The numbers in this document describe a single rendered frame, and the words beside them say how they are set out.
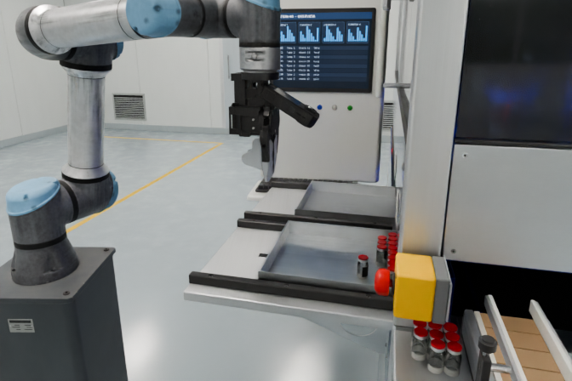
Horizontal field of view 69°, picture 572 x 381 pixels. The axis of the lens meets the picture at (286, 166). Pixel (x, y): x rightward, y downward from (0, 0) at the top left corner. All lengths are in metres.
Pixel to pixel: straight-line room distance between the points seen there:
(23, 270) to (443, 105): 1.00
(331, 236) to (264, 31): 0.54
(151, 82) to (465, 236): 6.78
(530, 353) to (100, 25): 0.84
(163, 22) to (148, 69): 6.55
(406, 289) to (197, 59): 6.37
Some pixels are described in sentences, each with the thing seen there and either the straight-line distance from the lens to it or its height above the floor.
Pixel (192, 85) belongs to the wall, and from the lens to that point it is 6.92.
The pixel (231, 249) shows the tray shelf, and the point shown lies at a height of 0.88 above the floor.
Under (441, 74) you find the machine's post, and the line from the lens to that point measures 0.65.
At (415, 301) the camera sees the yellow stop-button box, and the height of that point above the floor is 0.99.
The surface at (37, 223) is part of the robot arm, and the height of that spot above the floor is 0.94.
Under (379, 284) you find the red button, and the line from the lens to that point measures 0.66.
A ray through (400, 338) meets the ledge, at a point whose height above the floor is 0.88.
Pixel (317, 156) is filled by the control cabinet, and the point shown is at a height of 0.91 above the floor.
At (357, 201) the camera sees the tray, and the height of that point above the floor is 0.88.
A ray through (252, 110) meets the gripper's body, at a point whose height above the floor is 1.23.
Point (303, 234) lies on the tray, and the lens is 1.08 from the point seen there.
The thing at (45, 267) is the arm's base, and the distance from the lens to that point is 1.19.
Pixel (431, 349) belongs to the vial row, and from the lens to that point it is 0.70.
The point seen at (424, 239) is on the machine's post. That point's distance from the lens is 0.71.
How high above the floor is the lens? 1.34
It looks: 16 degrees down
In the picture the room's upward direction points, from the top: straight up
